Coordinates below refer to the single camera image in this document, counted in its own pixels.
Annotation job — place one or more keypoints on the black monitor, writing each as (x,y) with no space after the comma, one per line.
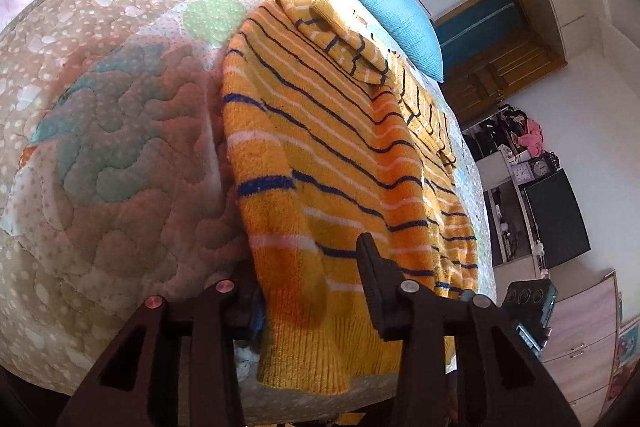
(558,219)

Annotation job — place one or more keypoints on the yellow striped knit sweater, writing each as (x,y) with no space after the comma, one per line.
(330,135)

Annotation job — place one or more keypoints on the quilted heart-pattern bedspread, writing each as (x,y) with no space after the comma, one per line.
(110,183)

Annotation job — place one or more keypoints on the small desk clock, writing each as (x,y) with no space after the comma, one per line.
(540,166)

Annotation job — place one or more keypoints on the pink wooden drawer cabinet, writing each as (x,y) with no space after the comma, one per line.
(580,353)

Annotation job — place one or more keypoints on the blue knit cushion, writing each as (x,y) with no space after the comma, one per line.
(407,23)

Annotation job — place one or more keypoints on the pile of clothes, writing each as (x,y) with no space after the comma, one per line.
(510,128)

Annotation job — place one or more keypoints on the white shelf desk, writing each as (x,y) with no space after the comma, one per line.
(512,240)

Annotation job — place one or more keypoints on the purple alarm clock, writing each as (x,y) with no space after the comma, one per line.
(522,173)

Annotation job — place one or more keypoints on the wooden door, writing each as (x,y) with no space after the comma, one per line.
(491,51)

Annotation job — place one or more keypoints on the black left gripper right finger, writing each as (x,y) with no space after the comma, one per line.
(501,380)

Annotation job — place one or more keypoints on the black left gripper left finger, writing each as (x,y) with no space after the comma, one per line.
(171,364)

